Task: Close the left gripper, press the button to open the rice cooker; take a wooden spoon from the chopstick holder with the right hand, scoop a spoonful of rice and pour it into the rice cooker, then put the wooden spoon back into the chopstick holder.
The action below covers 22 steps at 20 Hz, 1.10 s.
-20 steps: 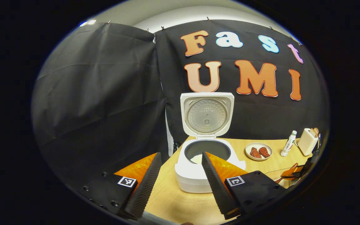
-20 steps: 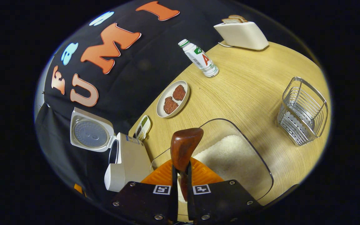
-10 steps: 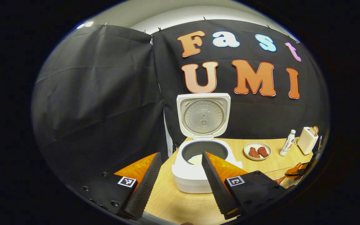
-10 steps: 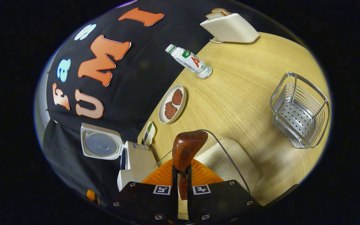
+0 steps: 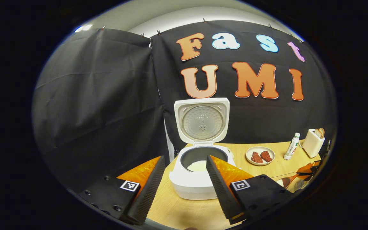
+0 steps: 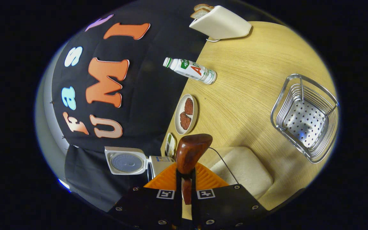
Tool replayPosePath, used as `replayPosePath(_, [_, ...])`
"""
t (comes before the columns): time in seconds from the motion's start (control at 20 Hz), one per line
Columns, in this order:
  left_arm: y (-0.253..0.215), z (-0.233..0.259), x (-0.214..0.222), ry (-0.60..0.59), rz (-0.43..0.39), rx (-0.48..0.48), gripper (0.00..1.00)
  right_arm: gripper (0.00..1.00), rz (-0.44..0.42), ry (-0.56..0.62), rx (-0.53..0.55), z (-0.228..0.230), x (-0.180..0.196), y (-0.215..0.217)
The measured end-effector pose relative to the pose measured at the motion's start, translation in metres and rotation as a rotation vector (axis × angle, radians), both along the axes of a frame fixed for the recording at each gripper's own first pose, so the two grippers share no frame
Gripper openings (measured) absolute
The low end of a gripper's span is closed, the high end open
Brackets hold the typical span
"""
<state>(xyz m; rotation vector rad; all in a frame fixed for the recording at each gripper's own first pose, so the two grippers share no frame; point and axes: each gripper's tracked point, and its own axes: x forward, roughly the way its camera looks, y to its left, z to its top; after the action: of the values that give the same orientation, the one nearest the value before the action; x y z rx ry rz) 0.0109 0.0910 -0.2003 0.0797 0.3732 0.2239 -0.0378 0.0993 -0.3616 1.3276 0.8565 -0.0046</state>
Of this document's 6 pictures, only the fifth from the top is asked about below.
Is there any metal wire chopstick holder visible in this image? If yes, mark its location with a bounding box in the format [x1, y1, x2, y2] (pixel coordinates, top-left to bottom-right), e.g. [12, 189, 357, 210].
[294, 179, 311, 192]

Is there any clear rice tray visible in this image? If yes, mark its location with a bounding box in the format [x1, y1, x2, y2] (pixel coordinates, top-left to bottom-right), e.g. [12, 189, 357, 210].
[272, 172, 312, 192]

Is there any white rice cooker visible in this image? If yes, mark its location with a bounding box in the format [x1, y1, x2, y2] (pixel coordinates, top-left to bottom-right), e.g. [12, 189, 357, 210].
[169, 97, 237, 200]

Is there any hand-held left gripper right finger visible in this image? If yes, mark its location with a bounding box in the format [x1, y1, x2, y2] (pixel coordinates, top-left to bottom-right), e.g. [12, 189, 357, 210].
[206, 155, 295, 225]

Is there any white toaster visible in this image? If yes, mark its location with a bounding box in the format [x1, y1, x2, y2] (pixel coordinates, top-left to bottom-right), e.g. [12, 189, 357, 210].
[302, 129, 325, 158]

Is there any white rice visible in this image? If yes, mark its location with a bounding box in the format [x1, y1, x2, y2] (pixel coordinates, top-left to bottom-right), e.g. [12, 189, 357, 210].
[187, 160, 207, 172]

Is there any white drink bottle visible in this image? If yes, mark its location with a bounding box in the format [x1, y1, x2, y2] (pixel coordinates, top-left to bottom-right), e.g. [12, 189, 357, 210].
[283, 133, 300, 160]

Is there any white round plate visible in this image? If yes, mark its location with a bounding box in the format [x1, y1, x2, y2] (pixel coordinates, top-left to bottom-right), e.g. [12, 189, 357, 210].
[246, 146, 275, 166]

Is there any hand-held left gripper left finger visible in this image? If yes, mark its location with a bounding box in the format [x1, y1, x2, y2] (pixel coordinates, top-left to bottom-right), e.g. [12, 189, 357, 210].
[79, 156, 166, 226]

